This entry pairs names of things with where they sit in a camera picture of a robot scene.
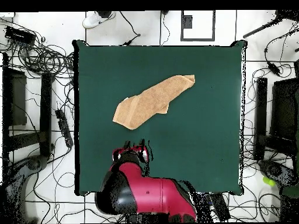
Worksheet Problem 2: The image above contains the orange terry towel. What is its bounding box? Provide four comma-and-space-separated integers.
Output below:
112, 74, 196, 131

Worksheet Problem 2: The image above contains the dark green table cloth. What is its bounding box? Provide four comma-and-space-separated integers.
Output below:
72, 40, 247, 196

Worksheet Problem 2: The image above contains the black power strip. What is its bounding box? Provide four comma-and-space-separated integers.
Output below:
205, 193, 231, 222
55, 108, 74, 148

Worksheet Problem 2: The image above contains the grey curved base leg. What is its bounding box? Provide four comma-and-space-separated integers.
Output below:
258, 159, 297, 187
4, 155, 48, 223

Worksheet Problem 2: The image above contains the person's white shoe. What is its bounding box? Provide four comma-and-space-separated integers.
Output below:
82, 10, 116, 30

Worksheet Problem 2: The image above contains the yellow-green ball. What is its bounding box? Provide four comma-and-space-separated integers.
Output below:
262, 176, 276, 187

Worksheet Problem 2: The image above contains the black power adapter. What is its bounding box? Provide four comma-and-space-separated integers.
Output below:
267, 61, 281, 76

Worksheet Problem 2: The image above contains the black tripod leg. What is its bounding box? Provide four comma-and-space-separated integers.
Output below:
242, 10, 299, 39

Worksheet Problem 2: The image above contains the black metal stand frame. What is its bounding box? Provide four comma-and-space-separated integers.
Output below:
253, 76, 299, 162
2, 52, 55, 162

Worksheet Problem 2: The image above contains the black cable with plug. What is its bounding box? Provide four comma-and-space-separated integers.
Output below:
119, 10, 141, 46

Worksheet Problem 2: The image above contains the thin black cable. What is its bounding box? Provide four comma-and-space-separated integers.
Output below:
159, 10, 171, 46

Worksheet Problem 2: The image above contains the black cable tangle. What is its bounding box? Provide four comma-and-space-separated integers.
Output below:
0, 18, 75, 80

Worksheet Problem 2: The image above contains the black rectangular floor frame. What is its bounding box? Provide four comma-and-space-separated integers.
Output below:
180, 10, 216, 42

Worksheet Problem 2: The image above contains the black network switch box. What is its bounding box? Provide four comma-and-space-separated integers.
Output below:
4, 25, 36, 46

